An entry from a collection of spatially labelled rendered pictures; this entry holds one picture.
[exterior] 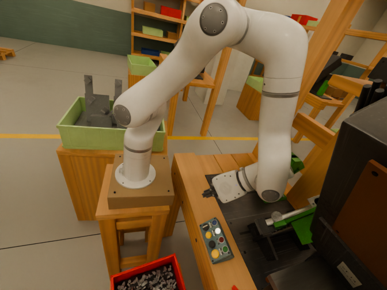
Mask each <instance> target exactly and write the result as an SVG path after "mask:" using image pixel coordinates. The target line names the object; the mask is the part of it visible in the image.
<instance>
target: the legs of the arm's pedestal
mask: <svg viewBox="0 0 387 290"><path fill-rule="evenodd" d="M166 218H167V215H154V216H141V217H128V218H121V219H108V220H98V223H99V228H100V233H101V239H102V242H103V248H104V253H105V259H106V263H107V268H108V274H109V279H110V281H111V275H114V274H118V273H120V272H122V269H123V268H130V267H134V266H140V265H143V264H146V263H148V262H151V261H155V260H157V259H158V256H159V252H160V247H161V242H162V237H163V233H164V228H165V223H166ZM139 231H145V242H148V245H147V254H145V255H138V256H133V257H126V258H120V246H123V245H124V233H129V232H139Z"/></svg>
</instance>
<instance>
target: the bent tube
mask: <svg viewBox="0 0 387 290"><path fill-rule="evenodd" d="M319 196H320V195H317V196H314V197H311V198H309V199H308V202H309V203H310V204H309V205H307V206H305V207H302V208H300V209H297V210H295V211H291V212H288V213H284V214H282V217H283V219H288V218H291V217H293V216H295V215H297V214H299V213H302V212H305V211H307V210H309V209H311V208H314V207H316V206H317V202H318V199H319ZM283 219H282V220H283ZM265 221H266V223H267V226H268V227H270V226H273V225H274V224H273V221H272V218H269V219H266V220H265Z"/></svg>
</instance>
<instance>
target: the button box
mask: <svg viewBox="0 0 387 290"><path fill-rule="evenodd" d="M213 220H216V221H217V224H216V225H213V224H212V222H213ZM205 223H207V224H208V226H209V228H208V230H204V229H203V224H205ZM199 227H200V230H201V232H202V235H203V239H204V242H205V244H206V247H207V251H208V254H209V256H210V260H211V263H212V264H217V263H220V262H224V261H228V260H230V259H232V258H234V254H233V252H232V250H231V248H230V245H229V243H228V241H227V238H226V236H225V233H224V231H223V229H222V226H221V224H220V222H219V220H218V219H217V218H216V217H214V218H212V219H210V220H208V221H206V222H204V223H202V224H200V225H199ZM217 228H219V229H220V233H219V234H217V233H216V232H215V230H216V229H217ZM207 232H211V235H212V236H211V238H210V239H208V238H206V233H207ZM220 237H223V238H224V241H223V242H222V243H221V242H220V241H219V238H220ZM209 241H214V242H215V246H214V247H213V248H211V247H210V246H209V245H208V244H209ZM224 246H226V247H227V248H228V251H227V252H223V247H224ZM214 249H217V250H218V251H219V257H218V258H213V257H212V255H211V252H212V251H213V250H214Z"/></svg>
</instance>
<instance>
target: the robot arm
mask: <svg viewBox="0 0 387 290"><path fill-rule="evenodd" d="M308 45H309V42H308V35H307V33H306V30H305V29H304V28H303V26H302V25H301V24H299V23H298V22H296V21H295V20H293V19H292V18H289V17H287V16H284V15H281V14H278V13H273V12H265V11H259V10H253V9H249V8H247V7H243V6H241V5H240V4H239V3H238V2H237V1H236V0H204V1H203V2H202V3H201V4H200V5H199V6H198V7H197V8H196V9H195V10H194V11H193V13H192V14H191V15H190V17H189V19H188V21H187V23H186V25H185V27H184V30H183V33H182V35H181V37H180V40H179V42H178V43H177V45H176V46H175V48H174V49H173V51H172V52H171V53H170V54H169V55H168V56H167V57H166V59H165V60H164V61H163V62H162V63H161V64H160V65H159V66H158V67H157V68H156V69H155V70H154V71H153V72H151V73H150V74H149V75H148V76H146V77H144V78H143V79H142V80H140V81H139V82H138V83H136V84H135V85H134V86H132V87H130V88H129V89H128V90H126V91H125V92H124V93H123V94H121V95H120V96H119V97H118V98H117V100H116V101H115V103H114V105H113V115H114V117H115V119H116V121H117V122H118V123H119V124H120V125H122V126H124V127H127V129H126V131H125V134H124V149H123V163H122V164H120V165H119V166H118V167H117V169H116V171H115V178H116V181H117V182H118V183H119V184H120V185H121V186H123V187H125V188H129V189H142V188H145V187H147V186H149V185H150V184H151V183H152V182H153V181H154V179H155V169H154V167H153V166H152V165H151V164H150V160H151V151H152V146H153V138H154V135H155V133H156V132H157V129H158V128H159V126H160V124H161V122H162V120H163V118H164V115H165V112H166V102H167V101H168V100H169V99H171V98H172V97H173V96H174V95H176V94H177V93H178V92H179V91H180V90H182V89H183V88H184V87H186V86H187V85H188V84H189V83H190V82H191V81H192V80H193V79H194V78H196V77H197V76H198V75H199V74H200V72H201V71H202V70H203V69H204V68H205V67H206V65H207V64H208V63H209V61H210V60H211V59H212V58H213V57H214V56H215V55H216V54H217V53H218V52H219V51H221V50H222V49H224V48H225V47H229V48H232V49H236V50H238V51H240V52H243V53H245V54H247V55H249V56H251V57H253V58H255V59H257V60H259V61H261V62H262V63H263V64H264V77H263V87H262V92H261V103H260V114H259V128H258V162H256V163H253V164H251V165H249V166H246V167H244V168H243V167H241V168H240V171H238V170H232V171H228V172H225V173H222V174H219V175H217V176H215V177H211V178H210V180H211V186H210V188H209V189H206V190H204V193H202V195H203V198H204V197H206V198H209V197H212V196H213V197H216V198H218V199H219V201H220V202H221V203H222V204H223V203H227V202H230V201H232V200H235V199H237V198H239V197H241V196H243V195H245V194H247V192H250V191H253V190H256V191H257V194H258V195H259V197H260V198H261V199H262V200H264V201H266V202H269V203H273V202H276V201H278V200H279V199H280V198H281V197H282V196H283V194H284V192H285V189H286V185H287V181H288V179H290V178H293V177H294V172H293V169H292V167H291V127H292V124H293V119H294V115H295V110H296V106H297V101H298V96H299V91H300V87H301V82H302V77H303V72H304V68H305V63H306V57H307V54H308ZM214 189H215V190H216V192H213V190H214Z"/></svg>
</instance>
